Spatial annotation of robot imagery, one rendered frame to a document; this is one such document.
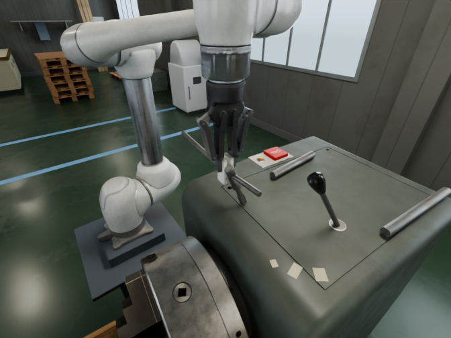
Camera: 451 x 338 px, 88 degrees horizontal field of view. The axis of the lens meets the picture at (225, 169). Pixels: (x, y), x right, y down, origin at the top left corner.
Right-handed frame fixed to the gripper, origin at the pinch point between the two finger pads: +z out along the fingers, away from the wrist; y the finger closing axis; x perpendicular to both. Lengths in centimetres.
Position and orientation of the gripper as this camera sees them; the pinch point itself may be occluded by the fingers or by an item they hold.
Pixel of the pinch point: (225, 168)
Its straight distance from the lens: 54.9
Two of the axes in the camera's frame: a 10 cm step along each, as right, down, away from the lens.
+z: 0.0, 8.4, 5.5
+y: -8.5, 2.9, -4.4
